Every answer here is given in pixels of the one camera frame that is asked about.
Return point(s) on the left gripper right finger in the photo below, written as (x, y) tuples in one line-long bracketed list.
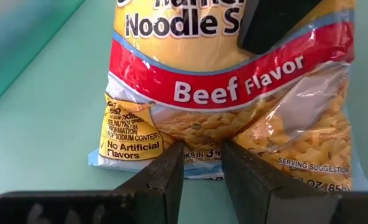
[(255, 196)]

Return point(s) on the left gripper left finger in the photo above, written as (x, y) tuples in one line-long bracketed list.
[(159, 193)]

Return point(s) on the teal plastic bin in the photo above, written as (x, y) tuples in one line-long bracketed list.
[(16, 40)]

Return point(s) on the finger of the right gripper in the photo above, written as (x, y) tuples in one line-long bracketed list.
[(271, 25)]

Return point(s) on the blue-edged beef ramen pack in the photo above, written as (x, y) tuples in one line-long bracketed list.
[(218, 84)]

